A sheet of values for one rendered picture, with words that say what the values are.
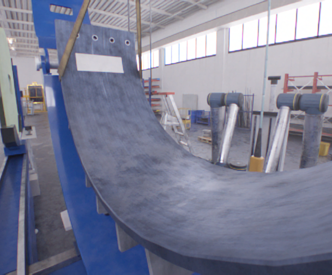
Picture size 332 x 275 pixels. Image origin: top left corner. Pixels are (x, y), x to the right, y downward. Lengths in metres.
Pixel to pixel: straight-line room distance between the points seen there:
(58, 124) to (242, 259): 1.69
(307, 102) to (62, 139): 2.01
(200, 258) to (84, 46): 1.67
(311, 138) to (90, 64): 1.91
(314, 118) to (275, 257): 1.61
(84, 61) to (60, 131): 0.62
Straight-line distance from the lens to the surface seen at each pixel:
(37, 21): 3.09
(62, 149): 1.73
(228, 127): 1.96
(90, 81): 1.63
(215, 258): 0.32
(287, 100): 1.85
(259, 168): 1.41
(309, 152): 1.92
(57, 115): 1.82
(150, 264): 0.60
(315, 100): 1.79
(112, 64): 1.78
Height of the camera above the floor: 1.90
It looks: 13 degrees down
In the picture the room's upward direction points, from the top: straight up
